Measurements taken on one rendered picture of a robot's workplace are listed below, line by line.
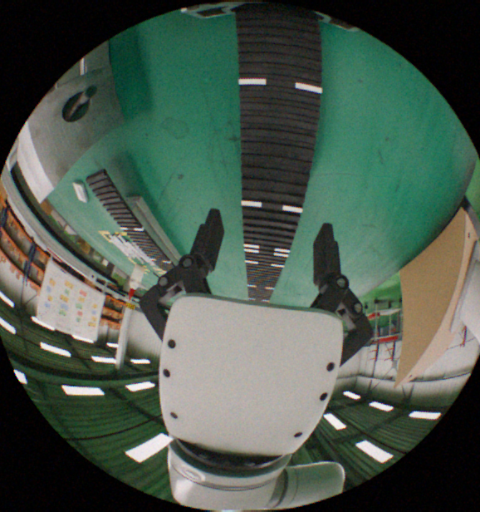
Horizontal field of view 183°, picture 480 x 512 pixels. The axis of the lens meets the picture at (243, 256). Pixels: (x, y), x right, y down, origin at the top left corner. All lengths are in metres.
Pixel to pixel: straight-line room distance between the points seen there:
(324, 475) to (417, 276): 0.32
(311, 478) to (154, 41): 0.35
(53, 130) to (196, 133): 0.13
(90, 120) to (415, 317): 0.47
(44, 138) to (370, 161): 0.25
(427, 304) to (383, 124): 0.26
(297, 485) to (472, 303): 0.34
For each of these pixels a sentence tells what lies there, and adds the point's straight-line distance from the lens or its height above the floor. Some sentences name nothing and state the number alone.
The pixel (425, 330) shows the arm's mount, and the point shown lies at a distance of 0.33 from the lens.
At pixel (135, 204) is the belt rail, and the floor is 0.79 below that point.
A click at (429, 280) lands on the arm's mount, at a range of 0.33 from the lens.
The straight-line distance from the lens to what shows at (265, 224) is 0.16.
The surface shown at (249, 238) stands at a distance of 0.18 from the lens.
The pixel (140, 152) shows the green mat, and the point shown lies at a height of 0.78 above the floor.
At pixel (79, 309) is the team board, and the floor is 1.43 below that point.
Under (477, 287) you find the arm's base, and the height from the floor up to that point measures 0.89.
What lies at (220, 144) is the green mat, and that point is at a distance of 0.15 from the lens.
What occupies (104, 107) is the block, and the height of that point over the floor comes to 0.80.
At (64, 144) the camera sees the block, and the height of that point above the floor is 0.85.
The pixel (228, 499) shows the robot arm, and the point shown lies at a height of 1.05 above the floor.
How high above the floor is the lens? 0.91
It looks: 27 degrees down
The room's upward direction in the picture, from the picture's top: 169 degrees counter-clockwise
